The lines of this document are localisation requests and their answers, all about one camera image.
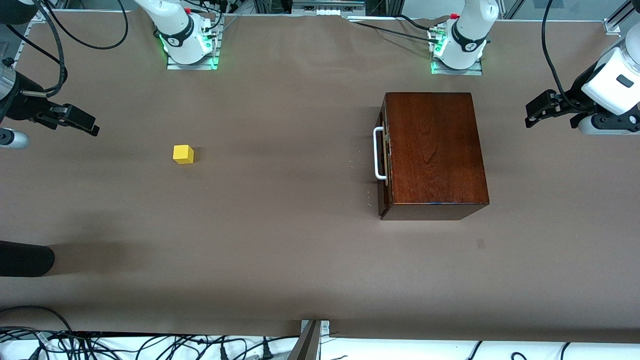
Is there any yellow cube block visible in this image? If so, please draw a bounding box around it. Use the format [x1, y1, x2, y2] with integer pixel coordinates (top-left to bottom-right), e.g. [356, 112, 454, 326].
[173, 144, 195, 165]

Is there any wooden drawer with white handle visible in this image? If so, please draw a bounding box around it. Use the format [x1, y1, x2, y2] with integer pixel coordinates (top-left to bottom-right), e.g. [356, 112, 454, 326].
[374, 97, 394, 208]

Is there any slanted aluminium extrusion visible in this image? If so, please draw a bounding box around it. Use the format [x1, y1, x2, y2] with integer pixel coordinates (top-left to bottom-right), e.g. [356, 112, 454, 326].
[500, 0, 526, 20]

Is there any dark brown wooden cabinet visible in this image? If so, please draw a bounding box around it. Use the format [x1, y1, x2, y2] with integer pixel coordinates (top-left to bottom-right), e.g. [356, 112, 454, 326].
[378, 92, 490, 221]

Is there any black rounded object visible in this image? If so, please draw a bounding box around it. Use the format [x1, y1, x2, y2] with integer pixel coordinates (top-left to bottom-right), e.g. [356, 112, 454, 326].
[0, 240, 56, 278]

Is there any grey device with white connectors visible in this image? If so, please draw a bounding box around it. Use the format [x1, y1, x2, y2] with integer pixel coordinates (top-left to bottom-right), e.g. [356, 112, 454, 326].
[291, 0, 367, 18]

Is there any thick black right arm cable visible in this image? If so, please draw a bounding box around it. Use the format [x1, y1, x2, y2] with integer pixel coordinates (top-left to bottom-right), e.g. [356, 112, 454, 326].
[22, 0, 68, 98]

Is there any aluminium table edge rail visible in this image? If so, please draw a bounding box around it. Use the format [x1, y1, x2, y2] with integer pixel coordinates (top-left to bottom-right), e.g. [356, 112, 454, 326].
[10, 11, 51, 68]

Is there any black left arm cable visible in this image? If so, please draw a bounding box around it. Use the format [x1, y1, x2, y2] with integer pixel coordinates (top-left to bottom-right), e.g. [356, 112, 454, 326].
[542, 0, 586, 108]

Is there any thin black looping cable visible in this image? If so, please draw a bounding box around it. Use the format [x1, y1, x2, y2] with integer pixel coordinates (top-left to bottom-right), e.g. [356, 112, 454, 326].
[42, 0, 129, 51]

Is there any aluminium frame corner bracket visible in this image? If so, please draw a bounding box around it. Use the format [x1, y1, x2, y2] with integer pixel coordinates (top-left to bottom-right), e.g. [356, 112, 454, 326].
[602, 0, 640, 36]

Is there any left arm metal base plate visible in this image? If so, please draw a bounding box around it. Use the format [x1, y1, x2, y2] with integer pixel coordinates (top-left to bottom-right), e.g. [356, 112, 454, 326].
[431, 56, 484, 76]

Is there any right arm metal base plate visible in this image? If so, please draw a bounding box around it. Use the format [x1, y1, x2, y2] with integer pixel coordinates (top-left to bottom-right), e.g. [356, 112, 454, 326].
[166, 50, 221, 71]

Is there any short black base cable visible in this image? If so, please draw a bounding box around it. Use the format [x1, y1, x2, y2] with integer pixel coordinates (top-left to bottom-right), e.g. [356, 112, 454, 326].
[395, 14, 436, 33]

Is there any long black base cable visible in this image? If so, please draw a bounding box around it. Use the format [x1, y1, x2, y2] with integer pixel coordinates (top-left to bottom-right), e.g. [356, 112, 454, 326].
[350, 20, 435, 41]

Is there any black arched cable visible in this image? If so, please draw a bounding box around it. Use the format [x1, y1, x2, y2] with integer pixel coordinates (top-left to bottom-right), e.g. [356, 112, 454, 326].
[0, 305, 76, 335]

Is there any metal bracket post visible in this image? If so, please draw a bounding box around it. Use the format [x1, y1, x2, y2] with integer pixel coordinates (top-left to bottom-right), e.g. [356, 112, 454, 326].
[287, 319, 331, 360]

